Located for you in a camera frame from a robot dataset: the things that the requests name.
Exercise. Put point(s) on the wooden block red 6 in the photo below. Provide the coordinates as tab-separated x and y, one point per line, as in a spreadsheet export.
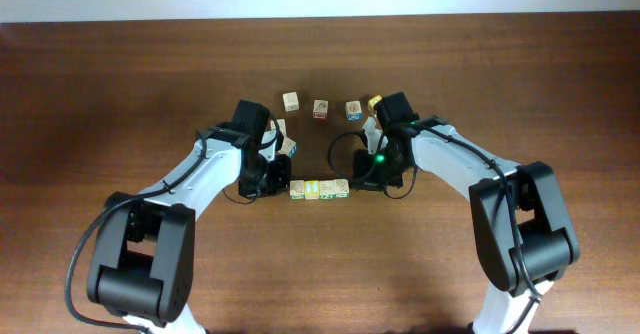
320	109

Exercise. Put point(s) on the wooden block red Y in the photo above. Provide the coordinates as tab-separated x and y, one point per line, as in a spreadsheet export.
278	126

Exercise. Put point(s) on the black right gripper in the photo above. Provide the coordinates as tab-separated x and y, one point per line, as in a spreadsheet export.
369	181

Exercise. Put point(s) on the wooden block yellow O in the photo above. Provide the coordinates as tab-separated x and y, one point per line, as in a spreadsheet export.
372	102

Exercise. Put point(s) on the wooden block yellow top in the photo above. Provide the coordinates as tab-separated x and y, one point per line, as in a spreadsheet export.
312	189

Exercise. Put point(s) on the wooden block letter J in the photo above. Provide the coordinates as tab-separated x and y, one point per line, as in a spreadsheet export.
327	189

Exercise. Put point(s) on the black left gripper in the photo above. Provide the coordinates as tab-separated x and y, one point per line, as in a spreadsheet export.
277	185

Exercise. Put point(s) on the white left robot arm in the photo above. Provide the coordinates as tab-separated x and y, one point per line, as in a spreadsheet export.
142	265

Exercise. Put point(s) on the wooden block red I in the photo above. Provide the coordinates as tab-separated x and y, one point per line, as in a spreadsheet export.
341	188

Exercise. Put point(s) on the wooden block green R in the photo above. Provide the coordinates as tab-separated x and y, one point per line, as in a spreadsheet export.
297	189

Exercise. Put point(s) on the wooden block blue D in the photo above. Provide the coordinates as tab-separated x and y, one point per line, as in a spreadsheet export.
353	110

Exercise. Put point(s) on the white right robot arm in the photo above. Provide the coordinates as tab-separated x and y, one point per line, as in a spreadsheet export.
524	237

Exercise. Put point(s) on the wooden block red E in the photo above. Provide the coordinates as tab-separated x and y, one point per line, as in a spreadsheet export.
291	101

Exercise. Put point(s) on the wooden block blue L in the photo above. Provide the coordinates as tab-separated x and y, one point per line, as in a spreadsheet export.
289	147

